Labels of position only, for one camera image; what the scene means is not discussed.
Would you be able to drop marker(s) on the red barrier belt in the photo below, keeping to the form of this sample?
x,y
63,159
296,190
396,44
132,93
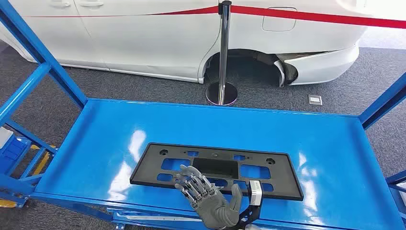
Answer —
x,y
196,11
317,16

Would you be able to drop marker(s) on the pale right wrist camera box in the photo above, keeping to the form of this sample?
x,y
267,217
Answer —
x,y
255,193

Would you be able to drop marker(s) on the yellow floor tape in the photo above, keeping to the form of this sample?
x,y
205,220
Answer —
x,y
42,162
6,203

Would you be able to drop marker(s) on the black plastic bumper part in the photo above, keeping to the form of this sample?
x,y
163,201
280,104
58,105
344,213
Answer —
x,y
285,177

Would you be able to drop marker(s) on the blue plastic crate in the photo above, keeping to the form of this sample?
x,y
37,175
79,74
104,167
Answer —
x,y
12,155

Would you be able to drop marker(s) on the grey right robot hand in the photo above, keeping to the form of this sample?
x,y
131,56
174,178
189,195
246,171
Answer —
x,y
215,209

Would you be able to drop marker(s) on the chrome stanchion post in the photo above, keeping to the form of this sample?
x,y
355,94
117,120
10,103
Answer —
x,y
224,47

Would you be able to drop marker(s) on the white car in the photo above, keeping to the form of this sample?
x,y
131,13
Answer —
x,y
142,38

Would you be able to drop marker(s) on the metal floor socket plate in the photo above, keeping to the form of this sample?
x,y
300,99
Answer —
x,y
315,100

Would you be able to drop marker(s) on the white foam block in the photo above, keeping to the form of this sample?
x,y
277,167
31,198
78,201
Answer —
x,y
4,136

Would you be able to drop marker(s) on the blue metal shelf rack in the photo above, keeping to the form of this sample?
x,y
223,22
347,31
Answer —
x,y
285,133

